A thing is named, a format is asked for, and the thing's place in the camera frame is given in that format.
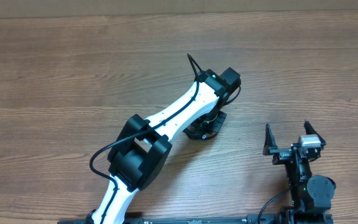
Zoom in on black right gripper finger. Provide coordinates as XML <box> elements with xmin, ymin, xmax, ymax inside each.
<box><xmin>304</xmin><ymin>120</ymin><xmax>326</xmax><ymax>146</ymax></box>
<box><xmin>263</xmin><ymin>124</ymin><xmax>278</xmax><ymax>156</ymax></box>

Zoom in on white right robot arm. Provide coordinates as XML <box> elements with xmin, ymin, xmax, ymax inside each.
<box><xmin>257</xmin><ymin>121</ymin><xmax>336</xmax><ymax>223</ymax></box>

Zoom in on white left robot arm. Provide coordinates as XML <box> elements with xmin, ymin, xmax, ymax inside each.
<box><xmin>84</xmin><ymin>56</ymin><xmax>241</xmax><ymax>224</ymax></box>

